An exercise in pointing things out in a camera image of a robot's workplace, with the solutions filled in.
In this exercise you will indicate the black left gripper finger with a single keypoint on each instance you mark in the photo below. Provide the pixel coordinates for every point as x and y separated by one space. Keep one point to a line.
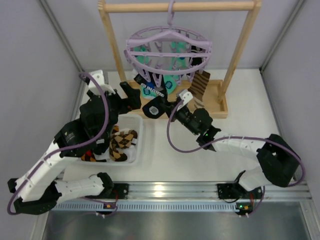
133 100
92 97

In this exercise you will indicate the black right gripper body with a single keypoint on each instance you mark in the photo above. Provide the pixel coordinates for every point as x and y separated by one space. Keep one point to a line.
171 108

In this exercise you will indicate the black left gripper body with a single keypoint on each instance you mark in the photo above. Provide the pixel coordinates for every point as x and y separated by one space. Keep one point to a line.
122 100

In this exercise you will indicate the brown argyle sock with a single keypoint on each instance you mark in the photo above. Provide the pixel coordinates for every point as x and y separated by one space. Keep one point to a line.
122 145

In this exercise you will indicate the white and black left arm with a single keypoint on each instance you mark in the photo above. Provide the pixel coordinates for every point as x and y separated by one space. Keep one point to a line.
39 190

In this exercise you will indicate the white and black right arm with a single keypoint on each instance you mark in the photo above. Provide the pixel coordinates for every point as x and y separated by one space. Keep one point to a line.
277 161

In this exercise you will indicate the purple round clip hanger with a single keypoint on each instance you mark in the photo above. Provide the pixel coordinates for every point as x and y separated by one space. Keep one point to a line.
175 51

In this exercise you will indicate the wooden hanging rack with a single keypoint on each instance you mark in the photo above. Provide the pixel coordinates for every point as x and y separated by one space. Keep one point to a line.
214 97

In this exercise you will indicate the brown striped sock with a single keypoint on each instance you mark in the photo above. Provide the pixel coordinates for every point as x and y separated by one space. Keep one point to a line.
198 87

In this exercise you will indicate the mint green sock left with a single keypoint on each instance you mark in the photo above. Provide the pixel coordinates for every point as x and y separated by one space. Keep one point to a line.
143 59

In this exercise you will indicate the orange argyle sock in basket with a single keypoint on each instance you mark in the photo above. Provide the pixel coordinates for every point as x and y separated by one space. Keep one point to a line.
88 157

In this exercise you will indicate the white plastic basket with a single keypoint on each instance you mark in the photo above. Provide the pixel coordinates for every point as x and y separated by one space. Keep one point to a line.
102 154

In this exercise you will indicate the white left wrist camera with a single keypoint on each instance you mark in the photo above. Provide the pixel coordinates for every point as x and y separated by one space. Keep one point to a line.
98 76

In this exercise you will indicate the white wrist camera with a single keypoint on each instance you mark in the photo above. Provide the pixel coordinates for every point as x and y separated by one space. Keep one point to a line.
185 96
98 76

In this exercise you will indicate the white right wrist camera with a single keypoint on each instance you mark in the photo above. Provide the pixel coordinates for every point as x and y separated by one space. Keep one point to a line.
185 96

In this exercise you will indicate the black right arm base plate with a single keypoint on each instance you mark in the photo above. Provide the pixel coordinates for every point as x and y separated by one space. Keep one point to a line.
226 192

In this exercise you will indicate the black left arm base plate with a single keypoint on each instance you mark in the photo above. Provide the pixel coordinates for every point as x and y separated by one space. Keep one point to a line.
118 191

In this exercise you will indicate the aluminium mounting rail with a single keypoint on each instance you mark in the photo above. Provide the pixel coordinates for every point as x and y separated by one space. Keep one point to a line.
207 191

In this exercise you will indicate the grey slotted cable duct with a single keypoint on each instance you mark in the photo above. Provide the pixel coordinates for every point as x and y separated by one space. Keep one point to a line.
153 206

